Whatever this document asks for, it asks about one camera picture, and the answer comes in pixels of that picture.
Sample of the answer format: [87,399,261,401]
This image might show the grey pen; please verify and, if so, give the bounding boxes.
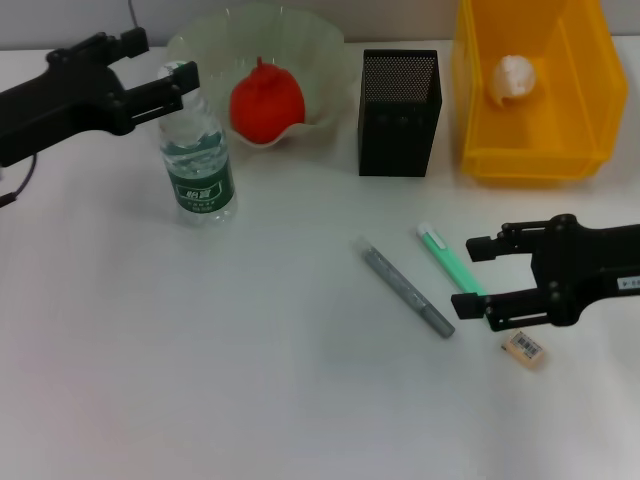
[353,237,457,340]

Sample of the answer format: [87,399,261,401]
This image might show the white paper ball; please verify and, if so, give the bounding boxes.
[489,53,537,109]

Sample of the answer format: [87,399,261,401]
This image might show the yellow plastic bin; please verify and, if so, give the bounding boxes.
[452,0,630,182]

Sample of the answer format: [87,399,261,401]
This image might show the beige eraser with barcode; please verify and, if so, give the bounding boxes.
[499,330,549,372]

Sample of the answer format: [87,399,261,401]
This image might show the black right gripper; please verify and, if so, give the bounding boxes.
[451,213,640,334]

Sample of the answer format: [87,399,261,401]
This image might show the black mesh pen holder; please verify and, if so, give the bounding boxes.
[357,48,444,178]

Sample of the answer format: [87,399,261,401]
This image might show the clear water bottle green label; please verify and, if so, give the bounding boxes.
[157,59,239,229]

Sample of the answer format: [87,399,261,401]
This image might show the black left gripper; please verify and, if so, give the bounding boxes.
[0,27,202,169]

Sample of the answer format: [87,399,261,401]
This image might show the pale green glass bowl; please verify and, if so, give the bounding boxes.
[165,4,359,151]

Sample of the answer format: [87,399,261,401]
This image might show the mint green pen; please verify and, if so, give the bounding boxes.
[416,222,491,327]

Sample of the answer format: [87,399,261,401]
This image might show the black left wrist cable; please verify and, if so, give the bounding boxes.
[0,152,39,211]

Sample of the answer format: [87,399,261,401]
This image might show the red-orange fruit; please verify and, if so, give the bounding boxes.
[228,55,307,146]

